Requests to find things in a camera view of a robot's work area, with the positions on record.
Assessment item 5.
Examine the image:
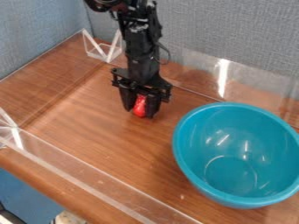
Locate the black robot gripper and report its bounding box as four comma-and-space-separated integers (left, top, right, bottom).
111, 54, 172, 119

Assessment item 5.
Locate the red toy strawberry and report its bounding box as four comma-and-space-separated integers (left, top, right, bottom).
133, 94, 145, 117

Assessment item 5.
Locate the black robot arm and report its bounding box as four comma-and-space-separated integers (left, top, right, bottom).
84, 0, 172, 119

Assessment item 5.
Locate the blue plastic bowl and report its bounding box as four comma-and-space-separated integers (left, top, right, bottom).
172, 102, 299, 209

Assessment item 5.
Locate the clear acrylic back barrier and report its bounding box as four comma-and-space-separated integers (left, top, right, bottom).
163, 48, 299, 121

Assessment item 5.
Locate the clear acrylic barrier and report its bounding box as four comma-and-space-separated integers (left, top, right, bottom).
163, 48, 299, 121
6, 129, 201, 224

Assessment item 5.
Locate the clear acrylic front barrier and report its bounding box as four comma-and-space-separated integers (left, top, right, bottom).
6, 129, 201, 224

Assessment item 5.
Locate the clear acrylic corner bracket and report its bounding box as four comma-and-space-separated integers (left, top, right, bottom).
81, 30, 123, 63

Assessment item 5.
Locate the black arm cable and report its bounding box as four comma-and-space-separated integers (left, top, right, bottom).
153, 40, 173, 66

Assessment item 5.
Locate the clear acrylic left bracket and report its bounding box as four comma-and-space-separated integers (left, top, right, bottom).
0, 107, 24, 151

